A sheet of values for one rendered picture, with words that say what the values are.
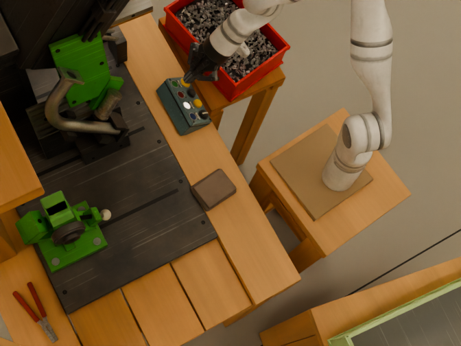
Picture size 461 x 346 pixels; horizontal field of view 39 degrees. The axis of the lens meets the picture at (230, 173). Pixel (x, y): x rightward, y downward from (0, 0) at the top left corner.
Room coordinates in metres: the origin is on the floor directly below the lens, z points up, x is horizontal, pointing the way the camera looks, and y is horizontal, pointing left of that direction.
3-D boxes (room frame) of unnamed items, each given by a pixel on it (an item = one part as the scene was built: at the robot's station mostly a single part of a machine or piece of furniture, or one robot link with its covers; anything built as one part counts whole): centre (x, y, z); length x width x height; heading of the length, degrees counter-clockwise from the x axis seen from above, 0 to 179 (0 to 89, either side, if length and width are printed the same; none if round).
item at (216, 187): (0.53, 0.02, 0.91); 0.10 x 0.08 x 0.03; 148
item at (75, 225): (0.24, 0.27, 1.12); 0.07 x 0.03 x 0.08; 141
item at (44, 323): (0.07, 0.29, 0.89); 0.16 x 0.05 x 0.01; 58
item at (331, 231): (0.73, -0.28, 0.83); 0.32 x 0.32 x 0.04; 58
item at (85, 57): (0.61, 0.43, 1.17); 0.13 x 0.12 x 0.20; 51
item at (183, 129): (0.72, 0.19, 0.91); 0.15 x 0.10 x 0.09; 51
